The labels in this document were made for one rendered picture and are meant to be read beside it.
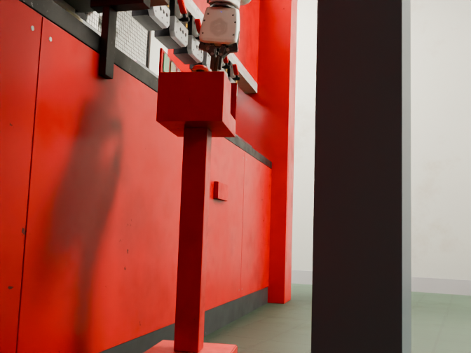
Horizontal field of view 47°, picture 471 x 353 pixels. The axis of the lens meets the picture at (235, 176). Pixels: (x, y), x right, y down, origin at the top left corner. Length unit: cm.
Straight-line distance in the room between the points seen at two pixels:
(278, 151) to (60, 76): 233
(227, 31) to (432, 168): 353
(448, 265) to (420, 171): 80
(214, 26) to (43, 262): 73
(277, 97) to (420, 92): 177
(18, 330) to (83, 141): 44
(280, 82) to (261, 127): 31
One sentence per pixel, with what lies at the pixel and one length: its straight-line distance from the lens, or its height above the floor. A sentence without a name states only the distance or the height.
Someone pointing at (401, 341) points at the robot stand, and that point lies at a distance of 113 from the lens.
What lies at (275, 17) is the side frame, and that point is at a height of 183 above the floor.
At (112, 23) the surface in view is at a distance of 143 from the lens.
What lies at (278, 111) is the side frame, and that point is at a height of 120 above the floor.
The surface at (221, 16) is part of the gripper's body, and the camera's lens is 147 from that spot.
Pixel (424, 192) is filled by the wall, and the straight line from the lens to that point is 477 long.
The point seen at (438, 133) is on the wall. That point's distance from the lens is 483.
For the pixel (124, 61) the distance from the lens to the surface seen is 151.
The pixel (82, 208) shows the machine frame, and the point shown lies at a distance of 130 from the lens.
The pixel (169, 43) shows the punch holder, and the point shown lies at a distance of 225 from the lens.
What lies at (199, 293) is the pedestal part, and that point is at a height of 26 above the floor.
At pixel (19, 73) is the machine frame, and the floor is 69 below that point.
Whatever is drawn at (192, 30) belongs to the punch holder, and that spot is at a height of 126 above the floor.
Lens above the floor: 39
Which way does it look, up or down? 6 degrees up
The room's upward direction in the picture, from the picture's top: 2 degrees clockwise
